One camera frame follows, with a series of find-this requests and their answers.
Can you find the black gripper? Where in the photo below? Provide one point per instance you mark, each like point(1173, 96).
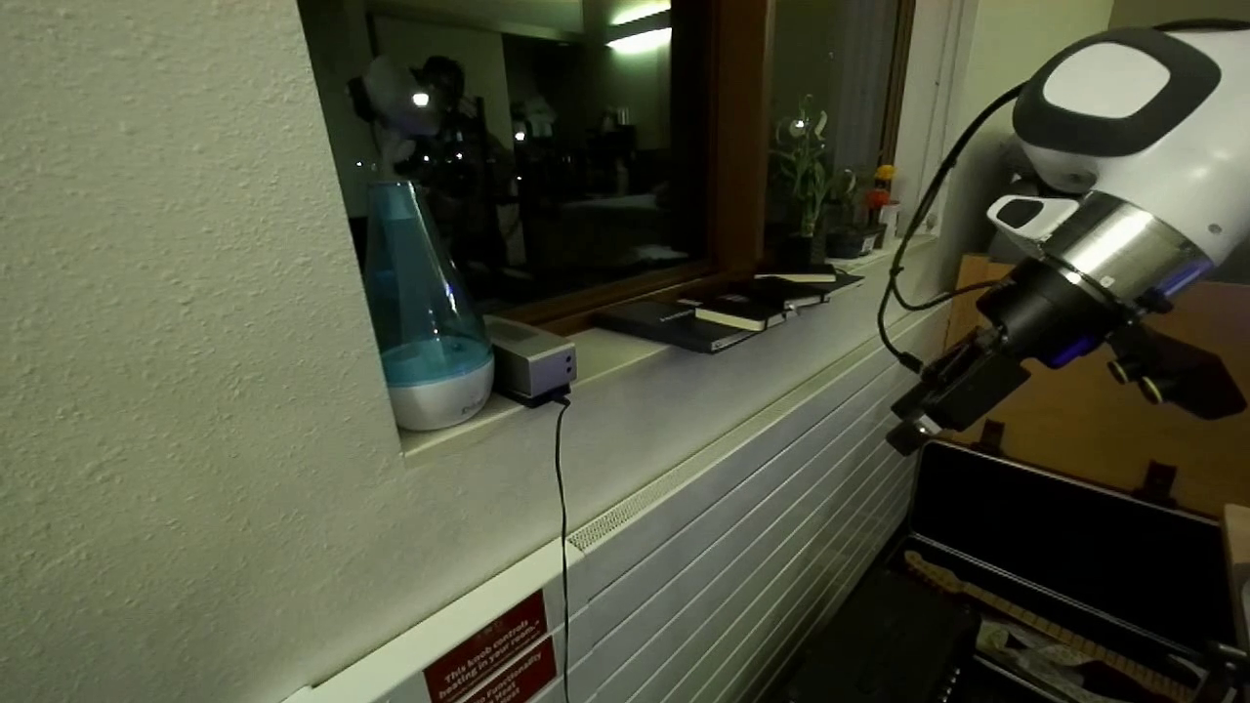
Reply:
point(1039, 314)

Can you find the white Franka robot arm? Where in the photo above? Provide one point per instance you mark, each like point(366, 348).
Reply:
point(1173, 130)

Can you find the black book white pages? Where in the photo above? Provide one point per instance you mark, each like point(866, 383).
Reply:
point(804, 303)

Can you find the thin black book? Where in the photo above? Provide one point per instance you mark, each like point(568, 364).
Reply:
point(793, 273)

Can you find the large dark flat book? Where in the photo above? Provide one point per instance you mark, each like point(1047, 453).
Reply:
point(656, 327)

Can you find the light wooden strip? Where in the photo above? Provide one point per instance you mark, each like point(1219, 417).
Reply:
point(949, 577)

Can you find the black long case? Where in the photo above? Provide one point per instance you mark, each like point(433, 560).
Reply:
point(1069, 548)

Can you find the potted plant with flowers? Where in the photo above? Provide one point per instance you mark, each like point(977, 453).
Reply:
point(878, 207)

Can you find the tan wooden board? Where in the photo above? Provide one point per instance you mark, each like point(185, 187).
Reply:
point(1211, 453)

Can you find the green potted plant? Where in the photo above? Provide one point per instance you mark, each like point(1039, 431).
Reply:
point(800, 180)

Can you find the white slatted radiator cover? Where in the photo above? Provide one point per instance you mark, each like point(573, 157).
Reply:
point(729, 521)

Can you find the beige block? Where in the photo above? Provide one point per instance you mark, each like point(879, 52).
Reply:
point(1236, 560)

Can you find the small grey metal box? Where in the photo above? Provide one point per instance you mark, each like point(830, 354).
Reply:
point(531, 355)

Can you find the dark red warning sign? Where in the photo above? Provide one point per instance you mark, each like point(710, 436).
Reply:
point(492, 657)

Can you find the blue flask-shaped humidifier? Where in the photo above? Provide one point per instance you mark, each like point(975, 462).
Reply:
point(425, 336)

